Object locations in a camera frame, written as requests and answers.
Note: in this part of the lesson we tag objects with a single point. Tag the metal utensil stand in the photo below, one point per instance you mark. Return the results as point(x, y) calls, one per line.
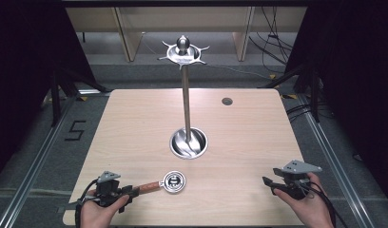
point(186, 101)

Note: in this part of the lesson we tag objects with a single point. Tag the dark curtain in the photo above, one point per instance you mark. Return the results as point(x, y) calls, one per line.
point(357, 79)
point(21, 79)

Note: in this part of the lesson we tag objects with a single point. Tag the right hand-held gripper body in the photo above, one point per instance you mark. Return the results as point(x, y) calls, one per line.
point(296, 186)

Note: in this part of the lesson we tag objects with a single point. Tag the aluminium floor rail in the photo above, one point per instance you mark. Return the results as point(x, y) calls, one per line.
point(33, 171)
point(334, 158)

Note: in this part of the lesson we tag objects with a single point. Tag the light wooden shelf unit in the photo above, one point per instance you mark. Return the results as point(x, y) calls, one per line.
point(214, 19)

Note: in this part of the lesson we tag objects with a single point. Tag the person's left hand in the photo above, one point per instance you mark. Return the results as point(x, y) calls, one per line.
point(95, 215)

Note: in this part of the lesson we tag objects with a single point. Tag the grey round table grommet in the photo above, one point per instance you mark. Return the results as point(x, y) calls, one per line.
point(227, 101)

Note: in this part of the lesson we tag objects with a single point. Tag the person's right hand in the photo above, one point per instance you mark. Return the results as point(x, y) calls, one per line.
point(312, 209)

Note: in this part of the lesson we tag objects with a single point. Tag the black metal stand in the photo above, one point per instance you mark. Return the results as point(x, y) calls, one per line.
point(55, 95)
point(314, 91)

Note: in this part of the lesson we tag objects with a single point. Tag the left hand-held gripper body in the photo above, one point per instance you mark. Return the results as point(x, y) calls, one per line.
point(108, 190)

